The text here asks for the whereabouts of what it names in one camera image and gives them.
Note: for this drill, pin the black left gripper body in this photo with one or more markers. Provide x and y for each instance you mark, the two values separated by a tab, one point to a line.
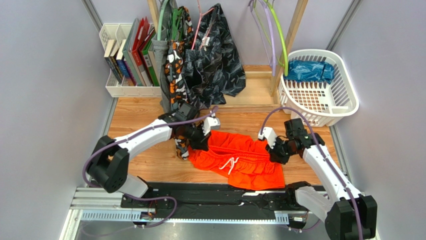
195	135

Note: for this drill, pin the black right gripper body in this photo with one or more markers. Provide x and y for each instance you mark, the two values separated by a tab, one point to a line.
277	154

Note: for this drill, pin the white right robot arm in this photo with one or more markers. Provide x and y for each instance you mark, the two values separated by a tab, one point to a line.
347	213

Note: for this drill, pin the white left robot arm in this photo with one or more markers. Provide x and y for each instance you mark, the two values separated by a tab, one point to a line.
109	163

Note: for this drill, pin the dark leaf-pattern shorts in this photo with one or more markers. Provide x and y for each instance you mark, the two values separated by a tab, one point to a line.
213	69

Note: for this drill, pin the orange camouflage shorts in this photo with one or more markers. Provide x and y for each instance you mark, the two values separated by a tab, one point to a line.
187	32

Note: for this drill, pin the lime green hanger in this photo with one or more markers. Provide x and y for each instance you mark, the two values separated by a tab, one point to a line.
283	60

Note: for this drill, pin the purple hanger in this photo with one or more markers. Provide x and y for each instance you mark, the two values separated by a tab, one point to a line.
266	32

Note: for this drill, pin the grey shorts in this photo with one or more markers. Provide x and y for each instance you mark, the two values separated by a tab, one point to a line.
164	76

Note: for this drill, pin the pale green hanger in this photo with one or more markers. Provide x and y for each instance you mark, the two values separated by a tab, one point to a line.
163	6

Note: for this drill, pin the pink hanger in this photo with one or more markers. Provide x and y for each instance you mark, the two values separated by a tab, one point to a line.
201	14

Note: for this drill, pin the dark green hanger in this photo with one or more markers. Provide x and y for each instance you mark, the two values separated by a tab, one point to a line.
176	23

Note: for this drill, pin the wooden clothes rack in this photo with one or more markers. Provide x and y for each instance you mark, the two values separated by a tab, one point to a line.
260	86

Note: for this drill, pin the white laundry basket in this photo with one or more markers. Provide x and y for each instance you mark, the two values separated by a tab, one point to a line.
322	104

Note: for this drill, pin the blue patterned garment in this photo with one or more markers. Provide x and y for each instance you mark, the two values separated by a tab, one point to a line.
310	72

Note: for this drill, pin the green folder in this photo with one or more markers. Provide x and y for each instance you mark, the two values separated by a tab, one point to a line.
148	62

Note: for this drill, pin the grey-green folder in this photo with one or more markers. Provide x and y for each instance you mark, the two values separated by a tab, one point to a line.
129	56

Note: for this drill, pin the blue book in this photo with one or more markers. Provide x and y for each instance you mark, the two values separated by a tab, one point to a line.
121	61

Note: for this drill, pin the red folder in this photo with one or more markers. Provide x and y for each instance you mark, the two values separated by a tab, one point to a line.
140	32

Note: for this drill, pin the dark navy book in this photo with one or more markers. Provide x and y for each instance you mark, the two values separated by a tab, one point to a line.
110	56

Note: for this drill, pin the white file organizer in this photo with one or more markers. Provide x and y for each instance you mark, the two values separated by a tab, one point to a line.
124	79

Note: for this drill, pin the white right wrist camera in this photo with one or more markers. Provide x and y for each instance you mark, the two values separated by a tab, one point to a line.
267	134

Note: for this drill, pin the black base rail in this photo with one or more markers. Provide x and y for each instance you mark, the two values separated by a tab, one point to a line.
217	202

